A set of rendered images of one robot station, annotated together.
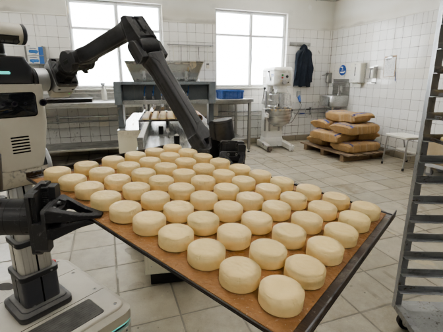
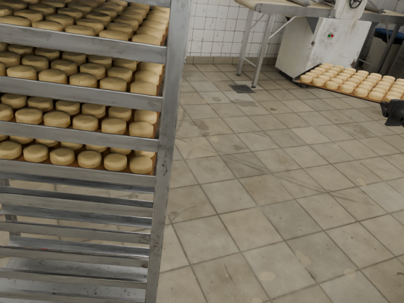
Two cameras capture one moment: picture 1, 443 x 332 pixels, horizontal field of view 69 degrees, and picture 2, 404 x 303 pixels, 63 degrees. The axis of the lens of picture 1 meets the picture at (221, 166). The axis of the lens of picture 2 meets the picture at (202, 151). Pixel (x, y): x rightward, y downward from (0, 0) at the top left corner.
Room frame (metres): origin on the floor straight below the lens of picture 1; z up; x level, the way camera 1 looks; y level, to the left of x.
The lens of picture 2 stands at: (1.88, -0.87, 1.40)
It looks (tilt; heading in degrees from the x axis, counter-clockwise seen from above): 32 degrees down; 171
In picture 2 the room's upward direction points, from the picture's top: 10 degrees clockwise
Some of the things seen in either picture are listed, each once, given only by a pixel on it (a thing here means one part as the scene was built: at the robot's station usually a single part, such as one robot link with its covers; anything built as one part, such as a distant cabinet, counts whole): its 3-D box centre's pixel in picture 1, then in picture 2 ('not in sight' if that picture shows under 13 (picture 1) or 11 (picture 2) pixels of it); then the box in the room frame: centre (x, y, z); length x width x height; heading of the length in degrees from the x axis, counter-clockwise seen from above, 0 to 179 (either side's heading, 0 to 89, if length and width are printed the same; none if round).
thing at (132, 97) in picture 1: (166, 104); not in sight; (2.53, 0.42, 1.01); 0.72 x 0.33 x 0.34; 100
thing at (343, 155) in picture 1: (341, 149); not in sight; (5.30, -2.01, 0.06); 1.20 x 0.80 x 0.11; 22
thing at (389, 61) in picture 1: (389, 68); not in sight; (5.31, -2.65, 1.37); 0.27 x 0.02 x 0.40; 19
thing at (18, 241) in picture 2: not in sight; (86, 247); (0.91, -1.13, 0.24); 0.64 x 0.03 x 0.03; 87
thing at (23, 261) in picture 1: (34, 277); not in sight; (1.20, 0.79, 0.38); 0.13 x 0.13 x 0.40; 51
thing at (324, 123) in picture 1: (334, 122); not in sight; (5.55, -1.94, 0.47); 0.72 x 0.42 x 0.17; 110
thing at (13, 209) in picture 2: not in sight; (84, 216); (0.91, -1.13, 0.42); 0.64 x 0.03 x 0.03; 87
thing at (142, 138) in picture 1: (149, 120); not in sight; (2.62, 0.59, 0.87); 2.01 x 0.03 x 0.07; 10
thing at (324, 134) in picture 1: (331, 134); not in sight; (5.23, -1.80, 0.32); 0.72 x 0.42 x 0.17; 24
